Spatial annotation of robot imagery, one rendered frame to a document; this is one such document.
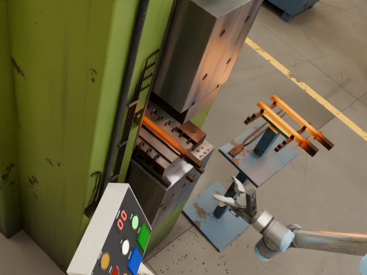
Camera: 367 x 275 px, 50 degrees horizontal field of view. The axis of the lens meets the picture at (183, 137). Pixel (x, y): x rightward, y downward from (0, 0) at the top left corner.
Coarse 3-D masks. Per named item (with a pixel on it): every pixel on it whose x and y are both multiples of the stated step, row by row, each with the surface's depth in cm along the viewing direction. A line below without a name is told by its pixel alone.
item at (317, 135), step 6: (276, 96) 219; (282, 102) 217; (282, 108) 217; (288, 108) 215; (288, 114) 215; (294, 114) 213; (300, 120) 212; (306, 126) 210; (312, 132) 209; (318, 132) 208; (318, 138) 208; (324, 138) 207; (324, 144) 207; (330, 144) 205
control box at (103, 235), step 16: (112, 192) 134; (128, 192) 135; (96, 208) 130; (112, 208) 129; (128, 208) 135; (96, 224) 125; (112, 224) 124; (128, 224) 135; (96, 240) 121; (112, 240) 124; (128, 240) 134; (80, 256) 118; (96, 256) 116; (112, 256) 124; (128, 256) 134; (80, 272) 113; (96, 272) 115; (112, 272) 124; (128, 272) 134
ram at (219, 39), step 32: (192, 0) 114; (224, 0) 118; (256, 0) 126; (192, 32) 119; (224, 32) 122; (160, 64) 134; (192, 64) 125; (224, 64) 143; (160, 96) 142; (192, 96) 137
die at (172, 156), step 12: (156, 120) 187; (144, 132) 180; (168, 132) 184; (144, 144) 177; (156, 144) 178; (168, 144) 178; (180, 144) 180; (168, 156) 175; (156, 168) 175; (168, 168) 175
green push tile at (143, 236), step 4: (144, 224) 145; (144, 228) 145; (140, 232) 142; (144, 232) 145; (148, 232) 148; (140, 236) 142; (144, 236) 145; (148, 236) 148; (140, 240) 142; (144, 240) 145; (148, 240) 148; (140, 244) 142; (144, 244) 144; (144, 248) 144
